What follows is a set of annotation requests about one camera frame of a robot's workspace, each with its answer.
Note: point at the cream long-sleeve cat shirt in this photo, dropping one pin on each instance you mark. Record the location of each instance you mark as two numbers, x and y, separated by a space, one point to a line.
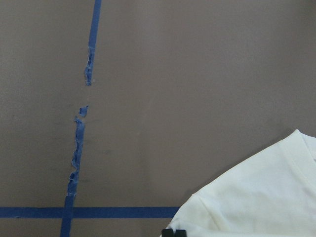
270 194

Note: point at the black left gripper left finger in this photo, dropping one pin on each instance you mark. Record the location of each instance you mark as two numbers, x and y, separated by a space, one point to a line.
167 233

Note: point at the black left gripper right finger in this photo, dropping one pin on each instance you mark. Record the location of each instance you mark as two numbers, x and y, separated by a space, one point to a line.
180 233

